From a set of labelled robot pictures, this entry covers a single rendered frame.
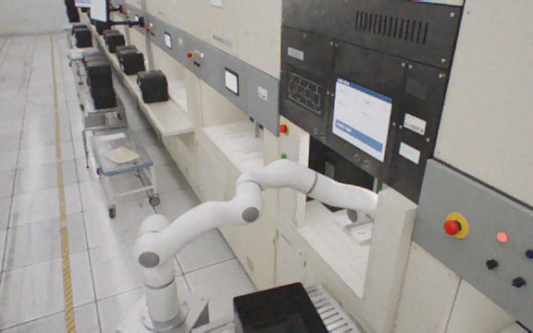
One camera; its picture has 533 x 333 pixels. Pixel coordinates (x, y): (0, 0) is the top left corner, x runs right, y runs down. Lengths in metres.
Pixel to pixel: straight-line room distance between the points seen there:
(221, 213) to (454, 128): 0.77
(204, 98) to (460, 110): 2.35
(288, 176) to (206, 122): 1.97
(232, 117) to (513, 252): 2.58
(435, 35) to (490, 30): 0.15
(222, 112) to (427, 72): 2.31
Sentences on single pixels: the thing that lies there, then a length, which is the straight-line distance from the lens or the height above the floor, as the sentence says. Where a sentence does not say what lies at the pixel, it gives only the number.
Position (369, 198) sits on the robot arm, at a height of 1.31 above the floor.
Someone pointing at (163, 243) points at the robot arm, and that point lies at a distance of 1.45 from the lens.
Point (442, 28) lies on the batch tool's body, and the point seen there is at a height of 1.90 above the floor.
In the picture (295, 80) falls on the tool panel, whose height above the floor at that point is 1.60.
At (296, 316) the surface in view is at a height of 0.77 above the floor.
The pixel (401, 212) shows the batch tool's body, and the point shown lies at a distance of 1.25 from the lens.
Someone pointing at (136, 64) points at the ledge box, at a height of 0.93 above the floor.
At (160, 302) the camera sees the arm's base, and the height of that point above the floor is 0.88.
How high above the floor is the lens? 2.04
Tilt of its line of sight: 27 degrees down
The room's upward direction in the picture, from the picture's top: straight up
